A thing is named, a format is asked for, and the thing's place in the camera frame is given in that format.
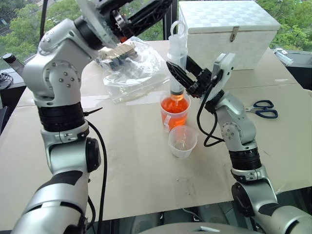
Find tangled black cables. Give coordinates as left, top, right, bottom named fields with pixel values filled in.
left=0, top=72, right=13, bottom=90

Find black window frame post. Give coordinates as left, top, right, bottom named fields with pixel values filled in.
left=39, top=0, right=49, bottom=37

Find clear plastic zip bag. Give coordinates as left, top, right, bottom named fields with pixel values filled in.
left=94, top=36, right=171, bottom=104

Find white checkered lidded box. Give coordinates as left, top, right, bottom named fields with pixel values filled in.
left=177, top=0, right=282, bottom=72

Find grey post with black cap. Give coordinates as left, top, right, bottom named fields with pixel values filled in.
left=1, top=53, right=26, bottom=77

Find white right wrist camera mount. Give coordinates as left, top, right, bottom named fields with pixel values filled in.
left=211, top=53, right=236, bottom=98

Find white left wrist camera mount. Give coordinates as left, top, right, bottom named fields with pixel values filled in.
left=77, top=0, right=120, bottom=50

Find blue handled scissors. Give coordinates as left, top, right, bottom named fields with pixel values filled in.
left=244, top=99, right=279, bottom=119

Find black side table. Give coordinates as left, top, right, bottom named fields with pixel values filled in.
left=282, top=50, right=312, bottom=91

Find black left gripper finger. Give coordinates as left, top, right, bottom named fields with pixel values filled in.
left=125, top=0, right=173, bottom=27
left=127, top=2, right=174, bottom=38

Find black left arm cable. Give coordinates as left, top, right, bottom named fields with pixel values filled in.
left=85, top=120, right=108, bottom=234

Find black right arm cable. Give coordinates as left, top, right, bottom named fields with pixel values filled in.
left=196, top=70, right=225, bottom=148

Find plastic cup with red liquid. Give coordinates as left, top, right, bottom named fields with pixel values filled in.
left=159, top=92, right=192, bottom=134

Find brown cardboard table cover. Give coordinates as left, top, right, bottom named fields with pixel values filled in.
left=0, top=40, right=312, bottom=231

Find large clear plastic syringe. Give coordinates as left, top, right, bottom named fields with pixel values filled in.
left=167, top=20, right=190, bottom=108

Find wooden blocks in bag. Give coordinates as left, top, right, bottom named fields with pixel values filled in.
left=106, top=43, right=137, bottom=61

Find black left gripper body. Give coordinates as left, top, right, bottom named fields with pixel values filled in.
left=97, top=0, right=138, bottom=41

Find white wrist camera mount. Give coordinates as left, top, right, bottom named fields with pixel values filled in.
left=77, top=0, right=120, bottom=50
left=211, top=53, right=236, bottom=98

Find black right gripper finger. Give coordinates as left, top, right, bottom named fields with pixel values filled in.
left=186, top=55, right=208, bottom=79
left=166, top=60, right=197, bottom=92

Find empty clear plastic cup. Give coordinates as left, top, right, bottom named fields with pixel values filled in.
left=168, top=125, right=199, bottom=159

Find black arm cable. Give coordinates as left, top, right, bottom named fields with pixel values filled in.
left=196, top=70, right=225, bottom=148
left=85, top=120, right=108, bottom=234

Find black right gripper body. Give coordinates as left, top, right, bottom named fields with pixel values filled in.
left=186, top=68, right=219, bottom=98

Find packaged syringe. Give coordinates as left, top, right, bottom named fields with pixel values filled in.
left=273, top=47, right=294, bottom=66

